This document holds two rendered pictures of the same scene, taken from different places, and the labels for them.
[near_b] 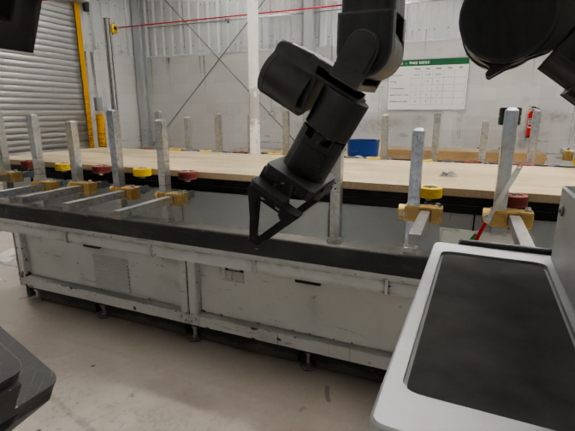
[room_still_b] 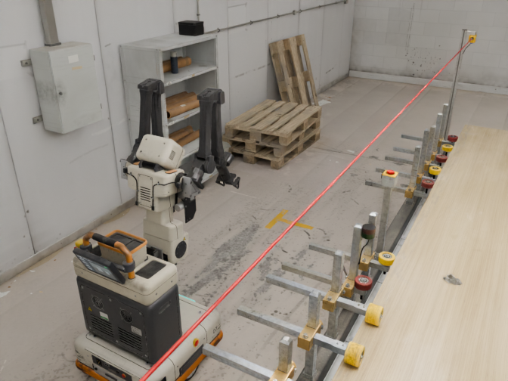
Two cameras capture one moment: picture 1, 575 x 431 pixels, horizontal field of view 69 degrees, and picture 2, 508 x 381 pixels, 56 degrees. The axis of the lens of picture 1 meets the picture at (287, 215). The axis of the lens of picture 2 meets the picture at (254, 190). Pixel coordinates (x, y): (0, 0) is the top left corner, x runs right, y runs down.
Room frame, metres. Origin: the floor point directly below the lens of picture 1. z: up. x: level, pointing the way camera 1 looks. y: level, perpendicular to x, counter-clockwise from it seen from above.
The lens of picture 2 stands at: (0.95, -2.57, 2.27)
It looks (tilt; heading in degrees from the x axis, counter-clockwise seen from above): 26 degrees down; 96
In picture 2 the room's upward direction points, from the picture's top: straight up
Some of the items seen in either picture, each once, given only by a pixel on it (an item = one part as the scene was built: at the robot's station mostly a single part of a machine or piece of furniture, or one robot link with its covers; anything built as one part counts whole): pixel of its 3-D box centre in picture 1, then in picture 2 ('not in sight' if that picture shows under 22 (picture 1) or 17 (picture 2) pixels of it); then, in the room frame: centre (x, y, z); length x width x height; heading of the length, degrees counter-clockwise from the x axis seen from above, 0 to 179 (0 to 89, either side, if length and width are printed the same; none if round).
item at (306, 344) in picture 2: not in sight; (310, 332); (1.02, -1.12, 0.95); 0.14 x 0.06 x 0.05; 67
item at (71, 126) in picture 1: (77, 173); (428, 155); (1.91, 0.97, 0.88); 0.04 x 0.04 x 0.48; 67
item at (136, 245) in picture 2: not in sight; (123, 249); (0.05, -0.52, 0.87); 0.23 x 0.15 x 0.11; 155
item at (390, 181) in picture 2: not in sight; (389, 179); (1.42, -0.17, 1.18); 0.07 x 0.07 x 0.08; 67
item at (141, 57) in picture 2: not in sight; (177, 120); (-0.30, 1.92, 0.78); 0.90 x 0.45 x 1.55; 67
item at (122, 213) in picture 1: (158, 203); (396, 189); (1.61, 0.51, 0.80); 0.43 x 0.03 x 0.04; 157
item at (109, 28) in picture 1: (117, 98); not in sight; (3.25, 1.28, 1.25); 0.15 x 0.08 x 1.10; 67
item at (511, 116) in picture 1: (501, 190); (354, 267); (1.22, -0.64, 0.93); 0.04 x 0.04 x 0.48; 67
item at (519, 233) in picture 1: (518, 230); (323, 278); (1.08, -0.62, 0.84); 0.43 x 0.03 x 0.04; 157
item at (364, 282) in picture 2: (512, 211); (362, 289); (1.26, -0.70, 0.85); 0.08 x 0.08 x 0.11
